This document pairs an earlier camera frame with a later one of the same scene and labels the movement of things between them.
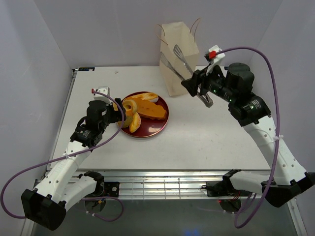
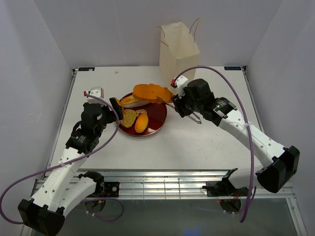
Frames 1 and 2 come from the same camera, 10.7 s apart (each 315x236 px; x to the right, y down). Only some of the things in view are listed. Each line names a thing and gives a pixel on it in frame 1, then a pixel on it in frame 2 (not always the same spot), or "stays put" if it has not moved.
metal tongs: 202,96 → 192,116
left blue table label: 86,69 stays put
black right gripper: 191,84 → 178,103
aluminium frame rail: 163,185 stays put
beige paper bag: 172,34 stays put
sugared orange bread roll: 135,124 → 141,123
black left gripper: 115,113 stays put
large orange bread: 148,109 → 152,92
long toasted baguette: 150,97 → 130,102
